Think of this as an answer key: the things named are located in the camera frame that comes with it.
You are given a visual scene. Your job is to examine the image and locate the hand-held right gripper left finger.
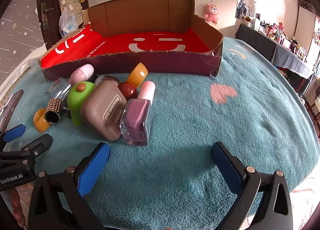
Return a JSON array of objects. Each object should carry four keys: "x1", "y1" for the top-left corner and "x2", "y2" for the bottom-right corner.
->
[{"x1": 27, "y1": 142, "x2": 110, "y2": 230}]

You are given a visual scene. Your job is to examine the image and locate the person's left hand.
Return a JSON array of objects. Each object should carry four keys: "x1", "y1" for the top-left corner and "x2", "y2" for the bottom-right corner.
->
[{"x1": 9, "y1": 186, "x2": 29, "y2": 230}]

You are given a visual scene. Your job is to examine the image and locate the cardboard box with red lining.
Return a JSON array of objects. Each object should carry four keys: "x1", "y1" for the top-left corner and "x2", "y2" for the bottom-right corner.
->
[{"x1": 39, "y1": 0, "x2": 224, "y2": 82}]

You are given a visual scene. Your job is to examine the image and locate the wooden chair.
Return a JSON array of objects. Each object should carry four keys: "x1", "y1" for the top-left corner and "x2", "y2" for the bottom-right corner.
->
[{"x1": 304, "y1": 92, "x2": 320, "y2": 120}]

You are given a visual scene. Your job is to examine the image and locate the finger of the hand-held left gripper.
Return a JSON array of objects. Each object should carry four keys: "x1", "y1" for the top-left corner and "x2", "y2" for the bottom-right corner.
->
[
  {"x1": 0, "y1": 134, "x2": 53, "y2": 163},
  {"x1": 0, "y1": 124, "x2": 26, "y2": 149}
]

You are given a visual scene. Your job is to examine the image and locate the white plastic bag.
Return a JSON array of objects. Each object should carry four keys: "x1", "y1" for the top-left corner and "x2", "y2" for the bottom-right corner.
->
[{"x1": 59, "y1": 6, "x2": 80, "y2": 38}]

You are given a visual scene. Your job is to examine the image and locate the purple nail polish pink cap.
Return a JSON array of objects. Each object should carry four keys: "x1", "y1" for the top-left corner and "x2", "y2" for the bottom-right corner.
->
[{"x1": 119, "y1": 81, "x2": 155, "y2": 147}]

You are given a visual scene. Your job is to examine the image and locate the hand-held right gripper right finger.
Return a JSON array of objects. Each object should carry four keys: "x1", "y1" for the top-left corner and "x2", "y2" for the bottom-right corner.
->
[{"x1": 211, "y1": 142, "x2": 293, "y2": 230}]

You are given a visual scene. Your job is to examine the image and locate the glitter nail polish maroon cap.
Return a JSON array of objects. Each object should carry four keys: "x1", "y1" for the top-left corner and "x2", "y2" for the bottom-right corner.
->
[{"x1": 94, "y1": 75, "x2": 137, "y2": 102}]

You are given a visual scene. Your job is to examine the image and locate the row of cosmetic bottles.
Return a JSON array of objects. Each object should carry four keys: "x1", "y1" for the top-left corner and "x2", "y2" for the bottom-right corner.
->
[{"x1": 241, "y1": 14, "x2": 320, "y2": 65}]

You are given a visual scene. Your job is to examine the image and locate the teal fleece blanket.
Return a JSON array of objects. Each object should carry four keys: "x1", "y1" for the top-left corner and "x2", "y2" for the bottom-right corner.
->
[{"x1": 0, "y1": 37, "x2": 314, "y2": 230}]

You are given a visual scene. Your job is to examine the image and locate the clear plastic cup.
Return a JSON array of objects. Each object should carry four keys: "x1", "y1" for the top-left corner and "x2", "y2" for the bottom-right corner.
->
[{"x1": 46, "y1": 77, "x2": 72, "y2": 98}]

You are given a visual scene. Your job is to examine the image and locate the pink pig plush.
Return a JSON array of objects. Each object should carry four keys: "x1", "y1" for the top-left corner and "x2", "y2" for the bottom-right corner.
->
[{"x1": 204, "y1": 3, "x2": 220, "y2": 25}]

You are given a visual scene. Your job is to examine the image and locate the metal door handle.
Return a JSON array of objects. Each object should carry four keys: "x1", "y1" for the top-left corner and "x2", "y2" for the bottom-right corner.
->
[{"x1": 40, "y1": 2, "x2": 55, "y2": 31}]

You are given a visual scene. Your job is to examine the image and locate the grey cloth covered table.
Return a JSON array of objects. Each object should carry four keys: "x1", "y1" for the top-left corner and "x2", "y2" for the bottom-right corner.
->
[{"x1": 235, "y1": 24, "x2": 314, "y2": 88}]

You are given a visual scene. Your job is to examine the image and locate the green figurine toy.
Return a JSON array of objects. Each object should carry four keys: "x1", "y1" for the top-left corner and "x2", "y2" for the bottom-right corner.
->
[{"x1": 67, "y1": 81, "x2": 97, "y2": 126}]

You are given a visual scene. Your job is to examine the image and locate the silver ribbed cylinder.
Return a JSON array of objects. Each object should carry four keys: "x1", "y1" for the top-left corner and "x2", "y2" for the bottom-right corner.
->
[{"x1": 45, "y1": 97, "x2": 62, "y2": 124}]

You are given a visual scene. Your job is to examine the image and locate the taupe eye shadow case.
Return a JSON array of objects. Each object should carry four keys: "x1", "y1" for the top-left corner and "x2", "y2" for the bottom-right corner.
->
[{"x1": 80, "y1": 80, "x2": 128, "y2": 142}]

